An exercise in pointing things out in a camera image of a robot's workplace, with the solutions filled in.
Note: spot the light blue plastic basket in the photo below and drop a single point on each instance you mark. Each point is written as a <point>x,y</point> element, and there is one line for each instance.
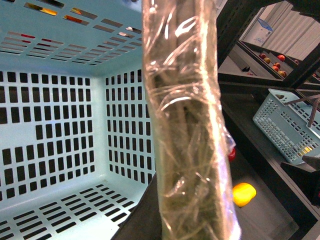
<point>76,146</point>

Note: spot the yellow mango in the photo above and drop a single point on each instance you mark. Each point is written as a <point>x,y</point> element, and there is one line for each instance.
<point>243,193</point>

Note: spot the red apple near gripper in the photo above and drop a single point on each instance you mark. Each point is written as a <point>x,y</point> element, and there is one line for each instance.
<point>232,155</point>

